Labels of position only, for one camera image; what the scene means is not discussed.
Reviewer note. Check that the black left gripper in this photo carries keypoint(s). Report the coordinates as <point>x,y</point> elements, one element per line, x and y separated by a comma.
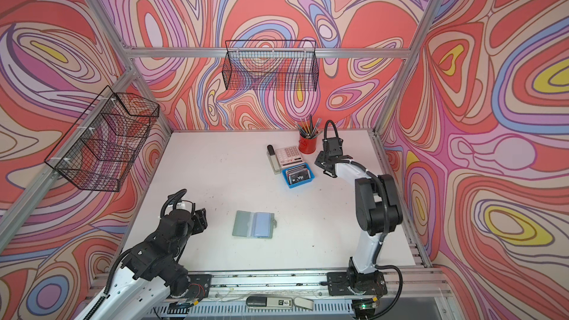
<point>200,221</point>

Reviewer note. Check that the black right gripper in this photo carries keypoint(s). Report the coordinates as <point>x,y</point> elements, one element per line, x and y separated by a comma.
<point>320,161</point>

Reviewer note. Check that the mint green card holder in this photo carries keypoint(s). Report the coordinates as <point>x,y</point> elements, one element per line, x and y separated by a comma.
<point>254,225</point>

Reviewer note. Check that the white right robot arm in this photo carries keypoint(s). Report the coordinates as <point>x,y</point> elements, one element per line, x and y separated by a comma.
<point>377,208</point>

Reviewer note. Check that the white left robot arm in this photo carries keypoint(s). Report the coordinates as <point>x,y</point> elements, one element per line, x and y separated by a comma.
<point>148,273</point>

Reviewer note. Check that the stack of cards in tray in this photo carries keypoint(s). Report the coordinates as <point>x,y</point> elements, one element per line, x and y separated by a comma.
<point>294,169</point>

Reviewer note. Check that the black vip card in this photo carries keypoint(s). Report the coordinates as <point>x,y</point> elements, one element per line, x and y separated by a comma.
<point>299,177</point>

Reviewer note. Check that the blue plastic card tray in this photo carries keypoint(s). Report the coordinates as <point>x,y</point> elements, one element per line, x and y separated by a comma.
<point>294,186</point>

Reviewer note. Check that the red metal pencil bucket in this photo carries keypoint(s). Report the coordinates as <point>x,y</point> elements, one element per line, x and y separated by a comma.
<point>307,146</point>

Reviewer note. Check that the pink desk calculator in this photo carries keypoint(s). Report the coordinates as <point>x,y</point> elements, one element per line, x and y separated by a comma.
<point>288,157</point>

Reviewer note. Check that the beige stapler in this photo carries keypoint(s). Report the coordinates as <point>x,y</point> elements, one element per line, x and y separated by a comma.
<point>273,159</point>

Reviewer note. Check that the grey handheld device on rail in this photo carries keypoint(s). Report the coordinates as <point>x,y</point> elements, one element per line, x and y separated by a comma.
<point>279,303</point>

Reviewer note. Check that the black wire basket back wall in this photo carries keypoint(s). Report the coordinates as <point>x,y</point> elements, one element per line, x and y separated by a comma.
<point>271,65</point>

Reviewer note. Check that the black wire basket wall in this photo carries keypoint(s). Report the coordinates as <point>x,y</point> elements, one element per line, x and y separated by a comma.
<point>98,151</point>
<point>271,65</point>

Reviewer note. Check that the black wire basket left wall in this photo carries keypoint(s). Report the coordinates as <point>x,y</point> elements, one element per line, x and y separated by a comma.
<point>98,151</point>

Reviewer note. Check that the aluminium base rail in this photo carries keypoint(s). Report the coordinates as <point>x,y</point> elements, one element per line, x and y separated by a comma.
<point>412,293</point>

